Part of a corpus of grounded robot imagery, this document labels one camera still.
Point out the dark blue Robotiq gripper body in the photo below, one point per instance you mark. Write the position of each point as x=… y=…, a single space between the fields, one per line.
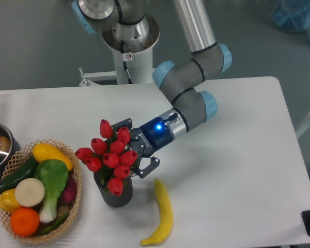
x=154 y=135

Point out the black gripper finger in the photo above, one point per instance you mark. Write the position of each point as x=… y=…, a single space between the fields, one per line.
x=124 y=123
x=144 y=172

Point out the red tulip bouquet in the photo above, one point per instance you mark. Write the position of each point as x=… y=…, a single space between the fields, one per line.
x=109 y=157

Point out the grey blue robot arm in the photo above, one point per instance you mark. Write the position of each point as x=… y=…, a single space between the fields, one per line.
x=190 y=108

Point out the dark grey ribbed vase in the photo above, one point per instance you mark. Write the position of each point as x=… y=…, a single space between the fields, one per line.
x=114 y=200

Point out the yellow banana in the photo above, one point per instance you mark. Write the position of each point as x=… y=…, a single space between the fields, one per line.
x=165 y=225

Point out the green bok choy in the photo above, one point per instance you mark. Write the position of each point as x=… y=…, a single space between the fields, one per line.
x=53 y=174

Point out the yellow squash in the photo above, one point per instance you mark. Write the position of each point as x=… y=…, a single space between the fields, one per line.
x=44 y=151

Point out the purple sweet potato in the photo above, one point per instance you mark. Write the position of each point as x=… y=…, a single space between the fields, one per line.
x=69 y=193

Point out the dark green cucumber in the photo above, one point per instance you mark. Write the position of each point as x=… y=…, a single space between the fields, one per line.
x=25 y=171

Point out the green chili pepper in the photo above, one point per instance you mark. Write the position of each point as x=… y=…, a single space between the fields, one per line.
x=54 y=225

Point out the woven wicker basket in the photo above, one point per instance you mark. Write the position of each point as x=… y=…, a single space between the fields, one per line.
x=68 y=210

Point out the orange fruit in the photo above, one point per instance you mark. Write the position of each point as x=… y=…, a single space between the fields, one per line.
x=24 y=221

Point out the yellow bell pepper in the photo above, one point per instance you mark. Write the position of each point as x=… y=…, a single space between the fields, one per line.
x=8 y=201

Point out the blue plastic bag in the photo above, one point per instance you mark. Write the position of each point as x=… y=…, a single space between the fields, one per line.
x=292 y=16

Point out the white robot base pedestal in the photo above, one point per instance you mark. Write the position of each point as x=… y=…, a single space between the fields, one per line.
x=131 y=46

